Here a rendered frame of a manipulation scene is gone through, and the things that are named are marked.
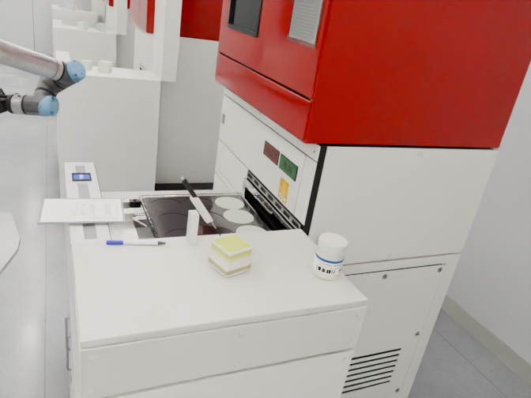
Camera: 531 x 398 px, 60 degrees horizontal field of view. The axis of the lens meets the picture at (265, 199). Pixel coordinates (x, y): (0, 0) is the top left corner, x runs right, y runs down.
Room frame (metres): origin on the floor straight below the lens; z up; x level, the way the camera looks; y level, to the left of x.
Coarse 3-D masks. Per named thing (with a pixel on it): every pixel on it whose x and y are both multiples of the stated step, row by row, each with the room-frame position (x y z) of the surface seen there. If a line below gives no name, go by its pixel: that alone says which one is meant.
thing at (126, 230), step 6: (126, 222) 1.23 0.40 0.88; (132, 222) 1.23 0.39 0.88; (114, 228) 1.18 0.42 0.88; (120, 228) 1.18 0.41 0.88; (126, 228) 1.19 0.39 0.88; (132, 228) 1.20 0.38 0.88; (114, 234) 1.15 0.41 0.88; (120, 234) 1.15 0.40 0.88; (126, 234) 1.16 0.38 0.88; (132, 234) 1.16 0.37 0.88
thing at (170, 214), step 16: (160, 208) 1.32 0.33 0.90; (176, 208) 1.34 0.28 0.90; (192, 208) 1.36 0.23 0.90; (208, 208) 1.38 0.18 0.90; (224, 208) 1.39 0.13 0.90; (240, 208) 1.41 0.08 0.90; (160, 224) 1.21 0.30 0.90; (176, 224) 1.23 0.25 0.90; (208, 224) 1.26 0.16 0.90; (224, 224) 1.28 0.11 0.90; (240, 224) 1.30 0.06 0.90; (256, 224) 1.32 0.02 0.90
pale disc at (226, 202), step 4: (216, 200) 1.45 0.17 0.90; (220, 200) 1.46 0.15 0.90; (224, 200) 1.47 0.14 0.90; (228, 200) 1.47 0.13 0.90; (232, 200) 1.48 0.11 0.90; (236, 200) 1.48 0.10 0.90; (220, 204) 1.43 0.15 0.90; (224, 204) 1.43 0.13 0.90; (228, 204) 1.44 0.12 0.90; (232, 204) 1.44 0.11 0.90; (236, 204) 1.45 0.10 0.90; (240, 204) 1.45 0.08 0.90; (228, 208) 1.40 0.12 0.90; (232, 208) 1.41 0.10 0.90; (236, 208) 1.41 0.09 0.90
